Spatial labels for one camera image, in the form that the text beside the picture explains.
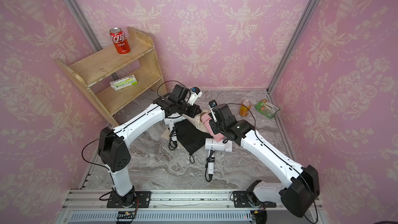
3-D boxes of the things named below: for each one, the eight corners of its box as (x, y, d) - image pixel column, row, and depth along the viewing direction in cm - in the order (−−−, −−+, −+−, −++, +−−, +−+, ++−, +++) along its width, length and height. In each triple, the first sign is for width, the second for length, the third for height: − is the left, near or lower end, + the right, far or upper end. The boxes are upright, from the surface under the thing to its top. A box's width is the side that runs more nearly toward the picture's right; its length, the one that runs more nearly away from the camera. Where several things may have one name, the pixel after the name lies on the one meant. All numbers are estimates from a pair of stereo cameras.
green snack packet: (270, 119, 106) (271, 116, 104) (253, 107, 113) (254, 104, 111) (278, 111, 111) (280, 108, 108) (261, 100, 117) (263, 97, 115)
